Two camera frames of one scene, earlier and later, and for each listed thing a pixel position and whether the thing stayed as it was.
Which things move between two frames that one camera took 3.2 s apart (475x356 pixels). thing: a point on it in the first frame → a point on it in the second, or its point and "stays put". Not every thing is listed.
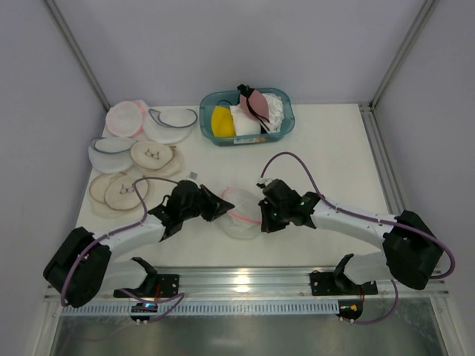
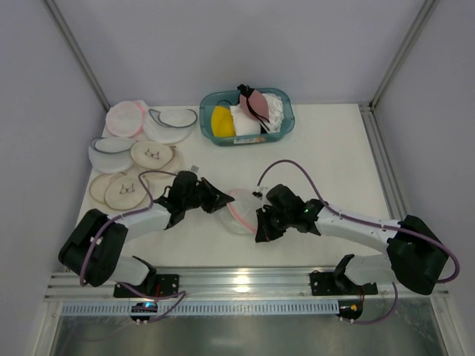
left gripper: [207, 202] → [206, 195]
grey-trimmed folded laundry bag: [111, 155] stays put
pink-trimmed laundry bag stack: [126, 119] stays put
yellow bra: [223, 122] stays put
